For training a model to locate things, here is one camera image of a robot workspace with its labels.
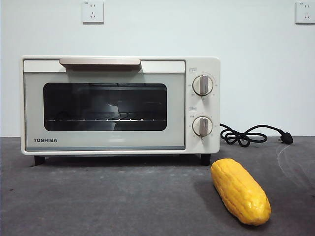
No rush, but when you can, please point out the yellow corn cob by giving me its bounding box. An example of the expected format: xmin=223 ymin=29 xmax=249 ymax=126
xmin=210 ymin=158 xmax=272 ymax=225

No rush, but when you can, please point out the glass oven door with handle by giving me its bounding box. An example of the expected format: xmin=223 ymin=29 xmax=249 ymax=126
xmin=23 ymin=58 xmax=186 ymax=151

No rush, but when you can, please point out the cream Toshiba toaster oven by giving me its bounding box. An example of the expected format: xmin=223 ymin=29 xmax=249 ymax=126
xmin=20 ymin=55 xmax=221 ymax=166

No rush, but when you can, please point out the cream oven timer knob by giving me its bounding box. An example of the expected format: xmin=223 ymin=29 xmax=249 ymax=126
xmin=192 ymin=116 xmax=214 ymax=137

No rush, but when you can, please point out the cream oven temperature knob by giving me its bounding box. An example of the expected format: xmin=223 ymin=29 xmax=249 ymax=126
xmin=192 ymin=75 xmax=214 ymax=97

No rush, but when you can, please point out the metal wire oven rack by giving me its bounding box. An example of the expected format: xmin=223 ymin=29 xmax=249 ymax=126
xmin=46 ymin=112 xmax=164 ymax=123

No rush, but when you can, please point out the black power cord with plug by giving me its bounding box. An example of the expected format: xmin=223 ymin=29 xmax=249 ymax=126
xmin=219 ymin=123 xmax=294 ymax=148

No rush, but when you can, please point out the white wall socket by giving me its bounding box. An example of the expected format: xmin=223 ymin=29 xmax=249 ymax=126
xmin=295 ymin=1 xmax=315 ymax=25
xmin=82 ymin=0 xmax=104 ymax=25

